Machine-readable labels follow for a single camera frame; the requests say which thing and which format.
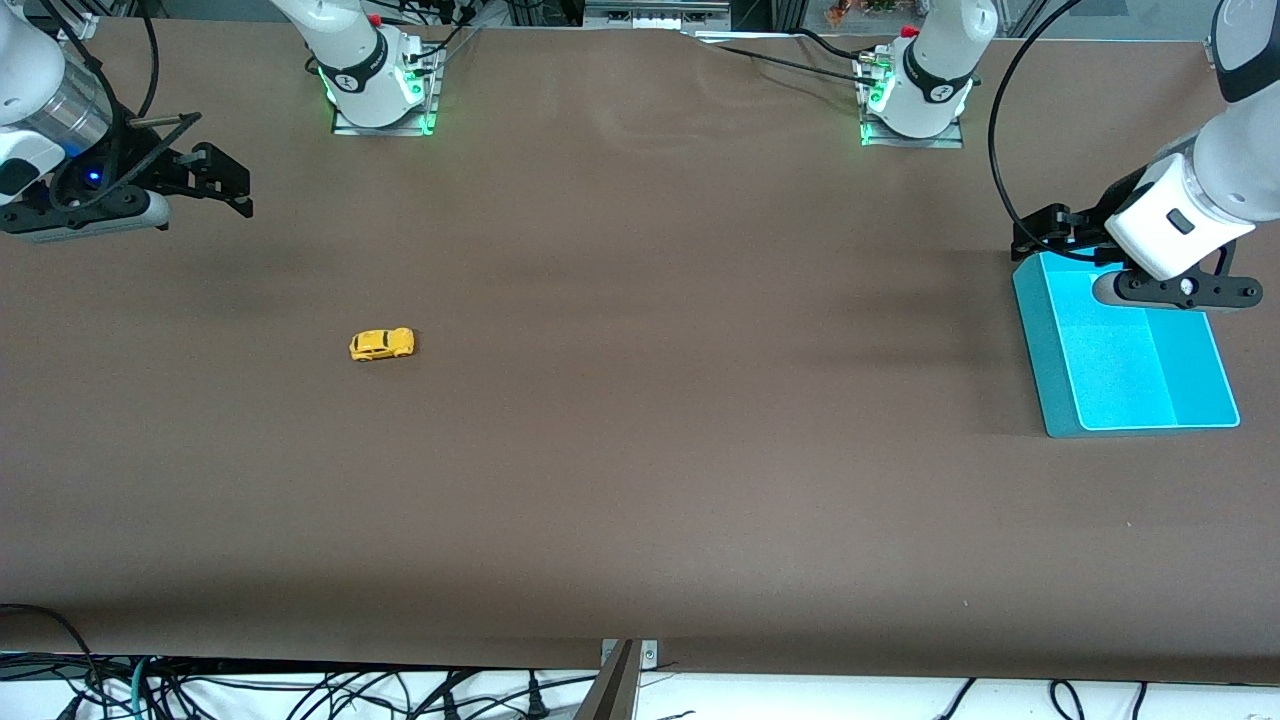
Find black cables at right base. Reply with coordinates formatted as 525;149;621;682
405;0;483;69

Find teal plastic storage bin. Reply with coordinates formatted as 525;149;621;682
1012;250;1242;439

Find long black base cable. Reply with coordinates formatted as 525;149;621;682
700;38;881;93

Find grey metal frame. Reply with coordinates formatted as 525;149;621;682
583;0;734;31

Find colourful background items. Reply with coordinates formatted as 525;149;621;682
825;0;926;26

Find short black base cable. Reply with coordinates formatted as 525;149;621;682
795;28;873;63

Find black looped floor cable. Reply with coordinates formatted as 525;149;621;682
0;603;101;720

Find yellow toy beetle car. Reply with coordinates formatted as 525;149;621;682
349;327;415;363

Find dark metal beam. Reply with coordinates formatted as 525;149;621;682
573;640;641;720

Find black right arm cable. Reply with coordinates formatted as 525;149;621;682
40;0;163;213

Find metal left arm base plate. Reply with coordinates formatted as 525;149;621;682
860;48;965;149

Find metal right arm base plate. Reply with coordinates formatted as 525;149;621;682
331;45;441;137

